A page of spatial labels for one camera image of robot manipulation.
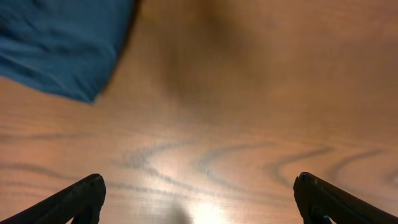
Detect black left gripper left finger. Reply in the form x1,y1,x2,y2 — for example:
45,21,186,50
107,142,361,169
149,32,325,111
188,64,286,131
1,174,106,224

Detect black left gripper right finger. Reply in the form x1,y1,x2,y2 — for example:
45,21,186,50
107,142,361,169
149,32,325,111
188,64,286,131
293,172,397,224

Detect dark blue denim shorts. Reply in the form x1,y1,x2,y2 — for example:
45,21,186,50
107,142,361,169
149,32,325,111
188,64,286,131
1,0,137,103

